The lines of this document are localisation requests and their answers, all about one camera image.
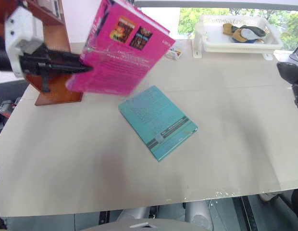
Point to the white shoe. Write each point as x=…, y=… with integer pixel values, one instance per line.
x=269, y=196

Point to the small white packet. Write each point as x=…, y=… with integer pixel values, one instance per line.
x=174, y=51

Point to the teal book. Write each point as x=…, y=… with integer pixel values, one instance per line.
x=158, y=122

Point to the books on wooden shelf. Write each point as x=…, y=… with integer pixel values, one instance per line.
x=53, y=7

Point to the brown and grey gloves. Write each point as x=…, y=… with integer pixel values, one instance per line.
x=244, y=32

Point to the red and black tool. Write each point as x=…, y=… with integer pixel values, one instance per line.
x=5, y=108

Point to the wooden bookshelf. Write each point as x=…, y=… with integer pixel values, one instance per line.
x=56, y=60

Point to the grey window frame bar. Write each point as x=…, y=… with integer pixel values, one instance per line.
x=218, y=3

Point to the grey robot torso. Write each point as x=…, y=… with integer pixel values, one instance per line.
x=144, y=225

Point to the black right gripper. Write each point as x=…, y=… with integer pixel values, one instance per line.
x=290, y=72

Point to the silver robot leg cylinder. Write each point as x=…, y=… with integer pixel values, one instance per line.
x=199, y=215
x=133, y=214

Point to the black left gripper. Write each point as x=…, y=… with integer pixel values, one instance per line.
x=34, y=61

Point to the white plastic basket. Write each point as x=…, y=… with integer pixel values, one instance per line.
x=238, y=43

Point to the pink book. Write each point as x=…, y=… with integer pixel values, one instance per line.
x=122, y=55

